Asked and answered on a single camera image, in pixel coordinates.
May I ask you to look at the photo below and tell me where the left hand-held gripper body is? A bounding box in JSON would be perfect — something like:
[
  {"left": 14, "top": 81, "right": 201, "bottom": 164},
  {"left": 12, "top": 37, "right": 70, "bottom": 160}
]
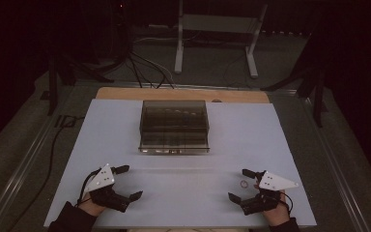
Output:
[{"left": 84, "top": 163, "right": 131, "bottom": 214}]

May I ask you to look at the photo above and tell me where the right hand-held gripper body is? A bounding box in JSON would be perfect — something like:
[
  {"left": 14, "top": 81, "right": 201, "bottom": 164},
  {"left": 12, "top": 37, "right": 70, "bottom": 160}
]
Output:
[{"left": 240, "top": 170, "right": 300, "bottom": 217}]

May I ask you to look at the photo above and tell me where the smoky transparent plastic box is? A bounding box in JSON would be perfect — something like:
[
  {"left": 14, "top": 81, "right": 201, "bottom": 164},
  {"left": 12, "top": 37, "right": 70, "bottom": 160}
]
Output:
[{"left": 137, "top": 100, "right": 211, "bottom": 155}]

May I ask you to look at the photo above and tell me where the person's left hand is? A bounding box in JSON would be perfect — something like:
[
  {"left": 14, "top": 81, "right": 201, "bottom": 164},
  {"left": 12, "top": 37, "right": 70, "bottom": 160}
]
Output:
[{"left": 78, "top": 192, "right": 107, "bottom": 218}]

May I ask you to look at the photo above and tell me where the person's right hand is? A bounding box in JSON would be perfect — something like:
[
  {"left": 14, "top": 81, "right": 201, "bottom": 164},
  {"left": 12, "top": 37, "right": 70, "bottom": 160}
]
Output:
[{"left": 262, "top": 189, "right": 292, "bottom": 227}]

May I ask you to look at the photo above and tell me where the white table mat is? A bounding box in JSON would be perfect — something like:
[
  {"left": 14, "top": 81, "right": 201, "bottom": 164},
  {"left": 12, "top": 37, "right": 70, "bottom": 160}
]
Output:
[{"left": 43, "top": 98, "right": 318, "bottom": 229}]

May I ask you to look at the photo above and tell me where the wooden table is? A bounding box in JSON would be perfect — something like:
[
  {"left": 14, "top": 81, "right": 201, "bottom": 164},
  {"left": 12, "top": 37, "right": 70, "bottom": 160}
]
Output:
[{"left": 95, "top": 86, "right": 271, "bottom": 104}]

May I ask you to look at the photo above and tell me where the black metal stand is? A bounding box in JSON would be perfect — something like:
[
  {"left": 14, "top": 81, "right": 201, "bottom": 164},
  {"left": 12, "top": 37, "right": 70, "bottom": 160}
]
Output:
[
  {"left": 45, "top": 47, "right": 116, "bottom": 117},
  {"left": 260, "top": 30, "right": 331, "bottom": 129}
]

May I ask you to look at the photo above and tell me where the white metal stand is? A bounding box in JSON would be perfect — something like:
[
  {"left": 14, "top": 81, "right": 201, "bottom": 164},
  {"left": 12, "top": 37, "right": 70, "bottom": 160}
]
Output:
[{"left": 174, "top": 0, "right": 269, "bottom": 79}]

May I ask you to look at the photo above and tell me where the left hand-held gripper black cable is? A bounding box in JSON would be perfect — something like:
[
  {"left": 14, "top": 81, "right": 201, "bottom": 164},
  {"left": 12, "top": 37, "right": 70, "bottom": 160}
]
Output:
[{"left": 75, "top": 167, "right": 103, "bottom": 207}]

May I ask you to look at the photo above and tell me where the hand-held gripper black cable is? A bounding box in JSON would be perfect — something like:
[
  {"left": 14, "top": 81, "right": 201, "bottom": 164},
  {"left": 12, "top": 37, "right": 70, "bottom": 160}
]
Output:
[
  {"left": 75, "top": 167, "right": 103, "bottom": 207},
  {"left": 279, "top": 191, "right": 295, "bottom": 216}
]

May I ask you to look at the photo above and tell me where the right hand-held gripper black cable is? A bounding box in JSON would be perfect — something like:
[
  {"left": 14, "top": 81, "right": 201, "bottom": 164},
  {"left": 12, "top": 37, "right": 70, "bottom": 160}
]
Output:
[{"left": 279, "top": 191, "right": 295, "bottom": 216}]

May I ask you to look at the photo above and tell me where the long black floor cable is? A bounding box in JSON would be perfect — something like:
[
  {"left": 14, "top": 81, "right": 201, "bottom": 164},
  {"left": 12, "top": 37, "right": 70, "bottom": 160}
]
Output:
[{"left": 11, "top": 115, "right": 86, "bottom": 232}]

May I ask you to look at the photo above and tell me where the metal floor rail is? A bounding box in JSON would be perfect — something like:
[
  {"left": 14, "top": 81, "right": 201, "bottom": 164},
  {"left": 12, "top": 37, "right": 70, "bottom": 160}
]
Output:
[
  {"left": 294, "top": 95, "right": 371, "bottom": 232},
  {"left": 0, "top": 84, "right": 90, "bottom": 232}
]

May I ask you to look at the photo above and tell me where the bundle of black cables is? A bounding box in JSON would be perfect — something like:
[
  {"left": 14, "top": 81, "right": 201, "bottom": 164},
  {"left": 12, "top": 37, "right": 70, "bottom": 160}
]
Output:
[{"left": 127, "top": 49, "right": 176, "bottom": 90}]

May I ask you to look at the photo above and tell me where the white floor cable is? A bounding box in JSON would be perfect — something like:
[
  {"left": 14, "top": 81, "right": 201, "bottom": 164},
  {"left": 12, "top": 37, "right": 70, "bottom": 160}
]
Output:
[{"left": 131, "top": 35, "right": 177, "bottom": 85}]

